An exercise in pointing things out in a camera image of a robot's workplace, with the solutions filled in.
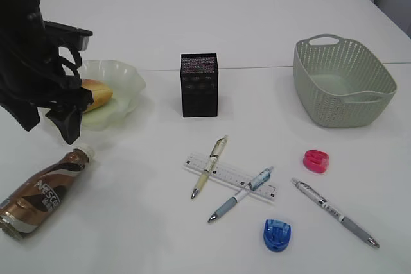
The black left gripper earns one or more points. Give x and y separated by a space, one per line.
44 76

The toy bread bun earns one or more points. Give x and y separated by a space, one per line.
101 93

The brown coffee drink bottle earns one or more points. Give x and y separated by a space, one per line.
39 196

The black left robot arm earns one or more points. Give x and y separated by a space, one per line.
22 22

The pale green ruffled glass plate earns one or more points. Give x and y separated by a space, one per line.
126 84

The black mesh pen holder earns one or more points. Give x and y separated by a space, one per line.
199 84

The cream barrel pen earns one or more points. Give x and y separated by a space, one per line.
210 164

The blue clip pen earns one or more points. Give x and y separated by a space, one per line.
251 186

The pale green plastic basket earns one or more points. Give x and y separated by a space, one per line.
341 85

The white grey grip pen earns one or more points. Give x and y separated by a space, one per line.
344 220

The clear plastic ruler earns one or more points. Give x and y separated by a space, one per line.
231 176

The pink correction tape dispenser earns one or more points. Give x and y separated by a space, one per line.
316 161

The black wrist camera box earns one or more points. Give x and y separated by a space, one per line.
65 35

